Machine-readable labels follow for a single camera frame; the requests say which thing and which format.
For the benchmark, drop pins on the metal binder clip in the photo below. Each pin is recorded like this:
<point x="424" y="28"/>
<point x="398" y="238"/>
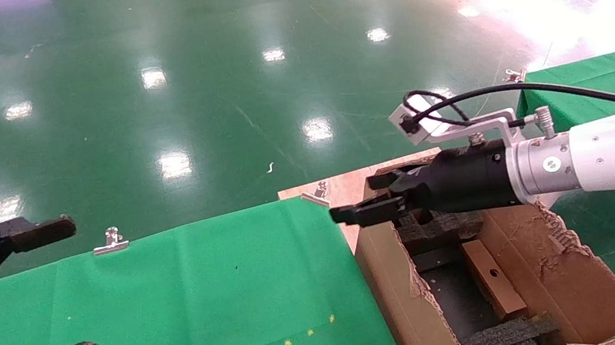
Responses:
<point x="321" y="189"/>
<point x="514" y="76"/>
<point x="112" y="244"/>

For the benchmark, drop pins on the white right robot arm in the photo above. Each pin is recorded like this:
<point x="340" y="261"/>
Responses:
<point x="608" y="156"/>

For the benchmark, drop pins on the silver camera mount bracket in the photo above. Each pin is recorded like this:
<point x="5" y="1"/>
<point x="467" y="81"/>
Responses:
<point x="491" y="124"/>

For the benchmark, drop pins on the large open brown carton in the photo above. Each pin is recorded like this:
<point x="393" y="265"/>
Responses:
<point x="564" y="275"/>

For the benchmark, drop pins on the black foam insert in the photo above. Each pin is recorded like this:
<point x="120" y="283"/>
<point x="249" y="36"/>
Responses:
<point x="440" y="232"/>

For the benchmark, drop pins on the white paper scrap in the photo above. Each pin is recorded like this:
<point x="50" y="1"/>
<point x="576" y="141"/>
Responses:
<point x="270" y="167"/>

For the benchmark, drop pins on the large green table cloth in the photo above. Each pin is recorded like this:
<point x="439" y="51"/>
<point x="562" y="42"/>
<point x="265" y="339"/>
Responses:
<point x="181" y="296"/>

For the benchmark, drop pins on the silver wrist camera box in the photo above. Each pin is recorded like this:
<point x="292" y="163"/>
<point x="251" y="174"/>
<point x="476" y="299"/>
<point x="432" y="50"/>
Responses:
<point x="438" y="127"/>

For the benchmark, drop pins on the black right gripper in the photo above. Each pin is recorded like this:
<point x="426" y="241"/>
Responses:
<point x="463" y="181"/>

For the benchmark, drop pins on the small brown cardboard box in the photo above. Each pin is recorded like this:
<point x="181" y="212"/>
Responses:
<point x="494" y="284"/>

